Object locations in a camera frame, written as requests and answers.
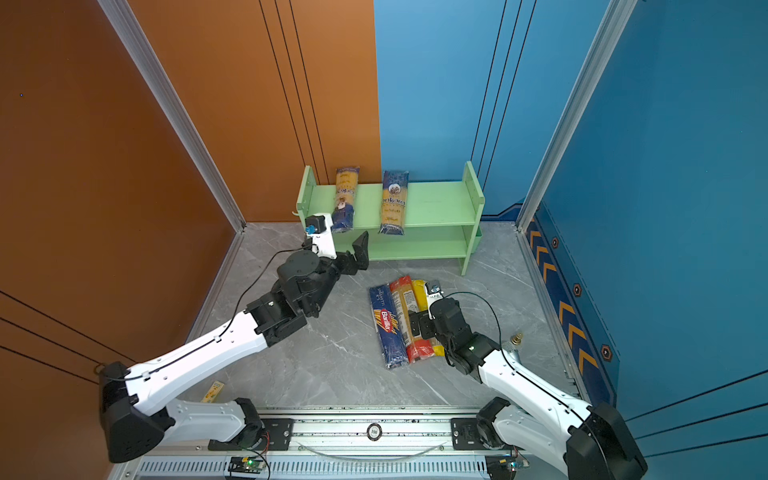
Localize Ankara spaghetti bag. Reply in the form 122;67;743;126
331;167;360;233
379;170;409;235

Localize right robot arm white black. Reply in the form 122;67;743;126
416;294;648;479

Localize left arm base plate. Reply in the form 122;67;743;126
207;418;294;452

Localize right circuit board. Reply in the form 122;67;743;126
485;456;530;480

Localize green metal two-tier shelf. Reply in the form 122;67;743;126
333;162;485;275

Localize small yellow tag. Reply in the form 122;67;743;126
202;380;225;403

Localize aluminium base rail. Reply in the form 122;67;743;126
107;409;637;480

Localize left circuit board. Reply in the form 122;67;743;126
227;456;271;479

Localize yellow pasta bag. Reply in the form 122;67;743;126
412;279;445;357

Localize circuit board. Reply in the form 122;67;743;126
485;456;530;480
227;456;271;479

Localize blue Barilla spaghetti box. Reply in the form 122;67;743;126
368;285;409;369

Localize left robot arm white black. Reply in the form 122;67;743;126
99;232;369;464

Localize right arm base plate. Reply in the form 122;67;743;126
450;418;511;451

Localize red-ended clear spaghetti bag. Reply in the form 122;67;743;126
389;276;435;363

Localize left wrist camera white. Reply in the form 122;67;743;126
304;213;337;259

